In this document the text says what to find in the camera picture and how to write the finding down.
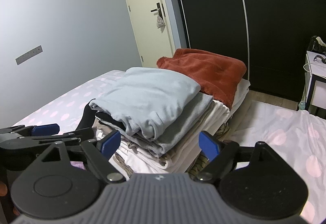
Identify white folded clothes stack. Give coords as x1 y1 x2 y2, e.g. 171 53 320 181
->
109 79 250 176

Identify olive striped garment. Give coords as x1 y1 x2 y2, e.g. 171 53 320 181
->
187 123 230 179

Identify black garment in pile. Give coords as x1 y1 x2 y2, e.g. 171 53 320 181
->
76 102 126 131

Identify grey folded garment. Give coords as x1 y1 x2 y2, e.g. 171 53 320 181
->
125 92 213 158

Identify light blue folded sweatshirt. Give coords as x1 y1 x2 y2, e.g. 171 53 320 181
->
89 67 200 141

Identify rust red fleece blanket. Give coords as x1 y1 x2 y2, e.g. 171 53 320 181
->
156 49 247 109

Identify polka dot bed sheet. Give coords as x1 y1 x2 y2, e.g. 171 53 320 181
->
20 70 325 223

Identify white bedside table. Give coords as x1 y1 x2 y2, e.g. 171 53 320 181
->
303 51 326 110

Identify black bag on table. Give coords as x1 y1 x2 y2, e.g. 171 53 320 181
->
307 35 326 55

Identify black wardrobe sliding doors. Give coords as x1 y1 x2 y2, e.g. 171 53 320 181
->
178 0 325 102

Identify cream room door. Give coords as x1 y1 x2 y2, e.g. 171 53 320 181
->
126 0 175 68

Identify grey wall plate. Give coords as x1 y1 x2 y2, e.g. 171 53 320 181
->
15 45 43 65

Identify small pouch on handle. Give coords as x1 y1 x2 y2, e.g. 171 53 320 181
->
156 15 166 29

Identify door handle black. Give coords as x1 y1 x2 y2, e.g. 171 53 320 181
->
150 2 164 20

